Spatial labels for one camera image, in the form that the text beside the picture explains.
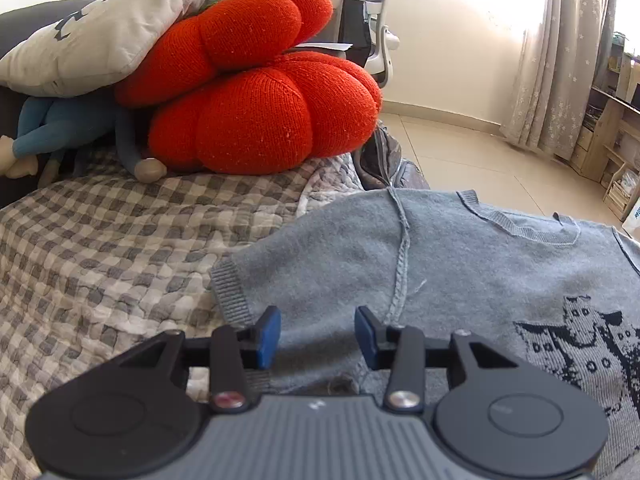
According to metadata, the red pumpkin cushion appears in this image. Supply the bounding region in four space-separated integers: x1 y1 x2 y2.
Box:
114 0 383 176

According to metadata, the grey checked blanket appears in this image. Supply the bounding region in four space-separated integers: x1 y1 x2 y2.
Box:
0 152 366 480

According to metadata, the wooden desk shelf unit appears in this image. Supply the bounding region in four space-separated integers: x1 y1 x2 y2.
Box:
570 32 640 226

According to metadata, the grey knit sweater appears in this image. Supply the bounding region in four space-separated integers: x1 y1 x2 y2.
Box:
209 187 640 480

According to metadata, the white printed pillow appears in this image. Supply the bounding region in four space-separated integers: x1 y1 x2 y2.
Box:
0 0 258 98

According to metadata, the white shopping bag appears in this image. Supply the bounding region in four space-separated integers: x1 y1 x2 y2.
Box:
622 195 640 241

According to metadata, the blue plush toy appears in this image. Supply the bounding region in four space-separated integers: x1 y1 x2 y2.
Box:
0 92 166 188

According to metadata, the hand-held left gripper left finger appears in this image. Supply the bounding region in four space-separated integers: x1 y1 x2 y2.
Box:
117 306 281 415

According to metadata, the grey backpack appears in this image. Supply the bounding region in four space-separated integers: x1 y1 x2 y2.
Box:
352 120 431 193

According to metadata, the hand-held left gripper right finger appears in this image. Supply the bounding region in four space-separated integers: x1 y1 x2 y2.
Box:
354 306 521 413

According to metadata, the grey star-patterned curtain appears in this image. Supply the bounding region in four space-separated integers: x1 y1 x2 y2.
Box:
500 0 618 161

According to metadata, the white office chair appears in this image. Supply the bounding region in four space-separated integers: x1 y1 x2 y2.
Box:
287 0 403 88

